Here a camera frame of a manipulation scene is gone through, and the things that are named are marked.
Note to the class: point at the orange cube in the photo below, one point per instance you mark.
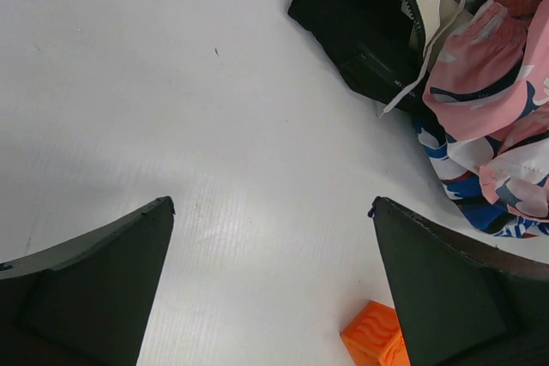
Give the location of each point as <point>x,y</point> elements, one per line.
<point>374,337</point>

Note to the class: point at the black cloth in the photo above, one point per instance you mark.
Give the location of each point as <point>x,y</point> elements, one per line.
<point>376,45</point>

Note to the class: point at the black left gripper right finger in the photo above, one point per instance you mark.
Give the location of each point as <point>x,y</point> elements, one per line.
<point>460,301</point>

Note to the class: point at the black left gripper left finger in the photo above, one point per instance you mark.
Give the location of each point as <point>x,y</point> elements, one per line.
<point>86,301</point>

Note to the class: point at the blue white red cloth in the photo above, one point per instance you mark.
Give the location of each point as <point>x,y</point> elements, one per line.
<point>463,188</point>

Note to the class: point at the pink shark print cloth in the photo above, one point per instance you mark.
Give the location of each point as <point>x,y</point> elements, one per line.
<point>489,91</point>

